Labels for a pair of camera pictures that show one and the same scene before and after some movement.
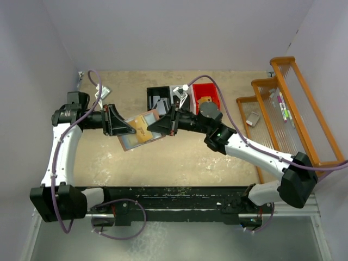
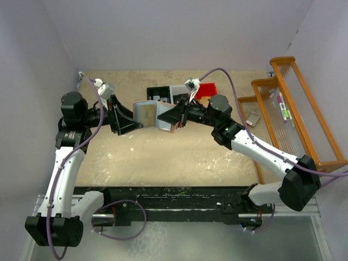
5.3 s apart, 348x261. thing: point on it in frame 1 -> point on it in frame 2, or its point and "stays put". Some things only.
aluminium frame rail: [311, 210] stays put
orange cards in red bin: [205, 99] stays put
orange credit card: [139, 124] -> [145, 113]
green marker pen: [288, 114] stays put
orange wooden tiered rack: [284, 115] stays put
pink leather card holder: [143, 135] -> [145, 112]
